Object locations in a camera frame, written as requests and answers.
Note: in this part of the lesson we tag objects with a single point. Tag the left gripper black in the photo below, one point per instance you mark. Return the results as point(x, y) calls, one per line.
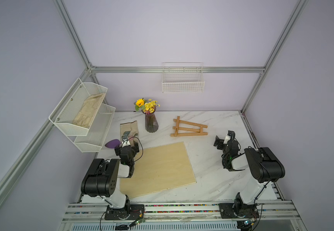
point(134, 149)

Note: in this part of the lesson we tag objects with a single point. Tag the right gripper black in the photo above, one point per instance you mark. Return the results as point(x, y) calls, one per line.
point(220, 142)

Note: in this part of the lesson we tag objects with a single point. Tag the wooden easel frame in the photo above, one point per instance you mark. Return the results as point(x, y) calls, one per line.
point(184, 128)

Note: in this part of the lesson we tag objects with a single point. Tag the light plywood board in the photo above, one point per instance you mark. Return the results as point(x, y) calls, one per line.
point(160, 168)

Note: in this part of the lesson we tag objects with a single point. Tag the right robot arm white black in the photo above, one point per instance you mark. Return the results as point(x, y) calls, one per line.
point(264, 167)

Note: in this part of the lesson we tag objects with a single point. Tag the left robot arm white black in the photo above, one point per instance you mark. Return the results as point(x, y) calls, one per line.
point(101, 181)

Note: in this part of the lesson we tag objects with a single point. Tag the purple pink garden trowel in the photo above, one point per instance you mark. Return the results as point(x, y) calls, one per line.
point(112, 144)

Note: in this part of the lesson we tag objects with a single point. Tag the dark glass vase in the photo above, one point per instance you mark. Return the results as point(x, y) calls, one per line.
point(151, 124)

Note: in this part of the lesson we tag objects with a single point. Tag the yellow flower bouquet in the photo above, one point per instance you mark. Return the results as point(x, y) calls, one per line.
point(146, 106)

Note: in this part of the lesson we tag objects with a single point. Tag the beige glove in shelf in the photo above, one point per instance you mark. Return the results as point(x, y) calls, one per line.
point(88, 111)

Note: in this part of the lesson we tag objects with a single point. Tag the white two-tier mesh shelf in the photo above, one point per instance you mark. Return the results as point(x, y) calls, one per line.
point(86, 140)

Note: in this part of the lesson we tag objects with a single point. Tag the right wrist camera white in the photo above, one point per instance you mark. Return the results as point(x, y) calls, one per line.
point(230, 137)

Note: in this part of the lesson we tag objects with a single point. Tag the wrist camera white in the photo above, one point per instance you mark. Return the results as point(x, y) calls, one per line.
point(125, 140)
point(230, 137)

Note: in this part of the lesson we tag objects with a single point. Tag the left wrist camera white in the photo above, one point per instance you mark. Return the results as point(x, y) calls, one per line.
point(125, 140)

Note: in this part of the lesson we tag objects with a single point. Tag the white wire wall basket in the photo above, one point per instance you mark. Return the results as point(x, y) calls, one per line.
point(182, 77)

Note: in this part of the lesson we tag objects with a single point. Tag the grey slotted cable duct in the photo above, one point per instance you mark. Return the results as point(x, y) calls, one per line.
point(162, 226)

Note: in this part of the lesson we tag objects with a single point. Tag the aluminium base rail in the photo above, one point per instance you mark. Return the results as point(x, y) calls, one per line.
point(186, 212)

